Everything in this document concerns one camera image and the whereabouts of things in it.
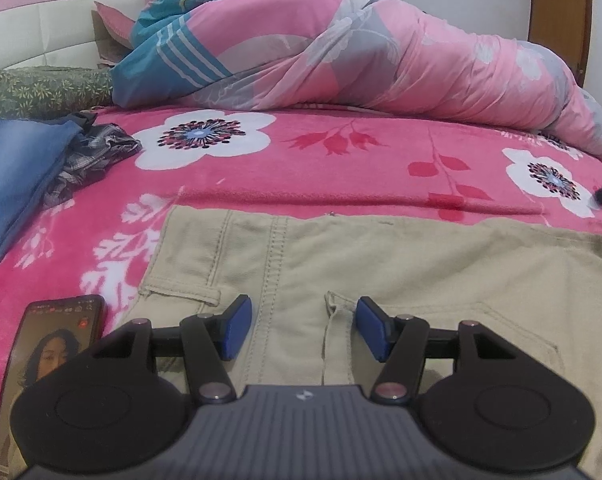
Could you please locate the pink white headboard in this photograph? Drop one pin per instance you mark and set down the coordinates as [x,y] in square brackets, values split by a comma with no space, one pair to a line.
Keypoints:
[65,33]

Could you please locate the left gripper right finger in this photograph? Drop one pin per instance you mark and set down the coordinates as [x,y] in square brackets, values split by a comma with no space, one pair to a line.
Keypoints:
[403,344]

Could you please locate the black smartphone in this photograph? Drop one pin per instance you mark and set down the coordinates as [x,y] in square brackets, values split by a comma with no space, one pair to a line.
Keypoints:
[50,333]

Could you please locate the grey patterned garment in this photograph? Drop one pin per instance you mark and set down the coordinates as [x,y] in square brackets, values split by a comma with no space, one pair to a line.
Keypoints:
[89,156]

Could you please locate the pink floral bed blanket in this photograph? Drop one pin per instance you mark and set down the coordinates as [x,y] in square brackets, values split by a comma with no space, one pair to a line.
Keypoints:
[302,164]

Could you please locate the pink grey floral quilt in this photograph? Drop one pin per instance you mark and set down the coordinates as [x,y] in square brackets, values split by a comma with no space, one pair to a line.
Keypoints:
[389,56]

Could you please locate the blue denim garment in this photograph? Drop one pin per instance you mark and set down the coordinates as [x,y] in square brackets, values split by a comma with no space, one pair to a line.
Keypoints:
[32,155]

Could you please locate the brown wooden door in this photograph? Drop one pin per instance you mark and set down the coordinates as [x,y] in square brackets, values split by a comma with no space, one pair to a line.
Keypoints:
[564,26]

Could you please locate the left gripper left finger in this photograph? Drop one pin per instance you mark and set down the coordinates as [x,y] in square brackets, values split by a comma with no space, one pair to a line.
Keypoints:
[204,342]

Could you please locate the green floral pillow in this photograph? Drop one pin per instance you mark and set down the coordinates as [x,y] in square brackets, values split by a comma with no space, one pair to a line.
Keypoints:
[48,92]

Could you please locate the teal striped duvet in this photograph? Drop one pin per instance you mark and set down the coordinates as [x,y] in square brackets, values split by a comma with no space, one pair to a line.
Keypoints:
[174,53]

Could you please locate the beige khaki trousers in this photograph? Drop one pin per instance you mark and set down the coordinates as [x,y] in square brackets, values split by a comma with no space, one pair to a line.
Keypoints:
[539,288]

